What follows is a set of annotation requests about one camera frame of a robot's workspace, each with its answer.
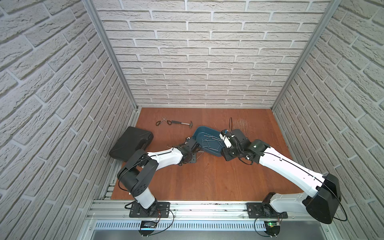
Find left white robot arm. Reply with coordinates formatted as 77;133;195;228
117;138;201;210

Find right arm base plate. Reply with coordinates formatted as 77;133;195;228
246;202;288;219

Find aluminium front rail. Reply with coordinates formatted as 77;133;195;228
86;200;331;233

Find right controller board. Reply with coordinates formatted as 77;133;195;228
264;221;281;238

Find controller board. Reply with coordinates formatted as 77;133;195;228
139;221;158;237
264;221;281;238

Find teal plastic storage box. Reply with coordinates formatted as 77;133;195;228
193;126;226;157

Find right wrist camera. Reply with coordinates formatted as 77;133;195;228
220;133;232;148

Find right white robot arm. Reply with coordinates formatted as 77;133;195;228
219;129;342;224

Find black plastic tool case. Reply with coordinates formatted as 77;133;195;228
109;127;154;162

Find left controller board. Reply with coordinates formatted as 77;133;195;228
139;221;158;237

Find black-handled scissors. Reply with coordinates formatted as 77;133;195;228
156;118;172;126

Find small black-handled hammer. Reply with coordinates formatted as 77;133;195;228
171;120;193;129

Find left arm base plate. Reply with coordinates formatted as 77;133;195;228
126;201;171;218

